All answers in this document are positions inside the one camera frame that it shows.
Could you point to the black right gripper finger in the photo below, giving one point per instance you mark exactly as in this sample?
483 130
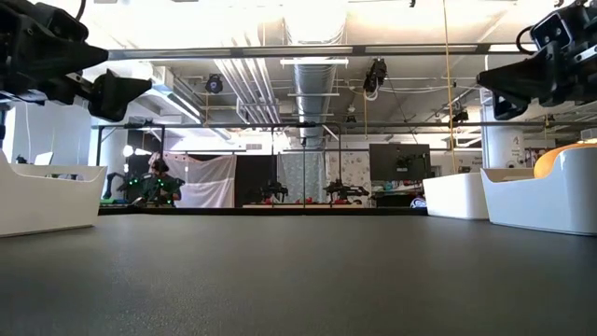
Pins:
522 77
506 109

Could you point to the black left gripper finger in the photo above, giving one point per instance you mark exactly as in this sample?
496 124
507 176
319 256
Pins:
121 93
60 58

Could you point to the orange citrus fruit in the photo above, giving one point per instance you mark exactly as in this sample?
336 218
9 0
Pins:
548 161

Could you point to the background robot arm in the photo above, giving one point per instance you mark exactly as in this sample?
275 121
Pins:
274 190
345 190
114 182

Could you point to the white round column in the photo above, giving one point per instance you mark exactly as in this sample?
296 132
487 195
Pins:
501 147

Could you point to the person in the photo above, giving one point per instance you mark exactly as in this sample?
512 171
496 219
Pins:
161 168

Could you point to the white plastic basket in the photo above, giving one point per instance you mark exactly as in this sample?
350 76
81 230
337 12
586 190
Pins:
454 198
46 205
536 200

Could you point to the black monitor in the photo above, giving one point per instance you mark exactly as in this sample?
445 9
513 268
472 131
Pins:
398 161

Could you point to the white curtain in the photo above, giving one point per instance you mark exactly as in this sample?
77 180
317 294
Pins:
210 182

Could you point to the black hanging device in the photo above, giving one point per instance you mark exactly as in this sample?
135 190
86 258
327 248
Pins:
375 74

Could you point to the grey overhead crossbar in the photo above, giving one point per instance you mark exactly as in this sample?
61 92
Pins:
280 50

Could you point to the black table mat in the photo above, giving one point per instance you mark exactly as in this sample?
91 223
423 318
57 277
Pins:
298 280

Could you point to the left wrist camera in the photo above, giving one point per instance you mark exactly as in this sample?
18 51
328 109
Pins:
58 21

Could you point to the black ceiling camera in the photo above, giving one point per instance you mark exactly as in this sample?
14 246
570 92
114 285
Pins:
214 84

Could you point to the black background rig frame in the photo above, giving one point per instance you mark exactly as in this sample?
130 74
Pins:
261 125

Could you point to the silver ventilation duct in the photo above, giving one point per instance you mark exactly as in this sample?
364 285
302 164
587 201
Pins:
313 88

